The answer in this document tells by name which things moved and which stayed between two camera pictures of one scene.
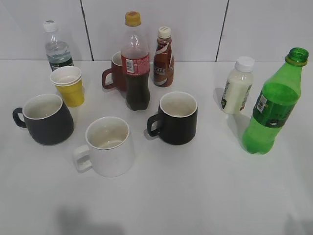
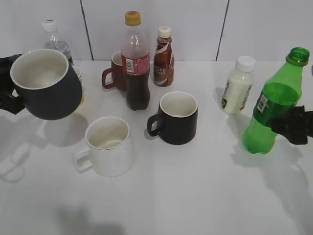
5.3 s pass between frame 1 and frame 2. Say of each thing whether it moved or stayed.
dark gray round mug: moved
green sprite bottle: stayed
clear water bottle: stayed
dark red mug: stayed
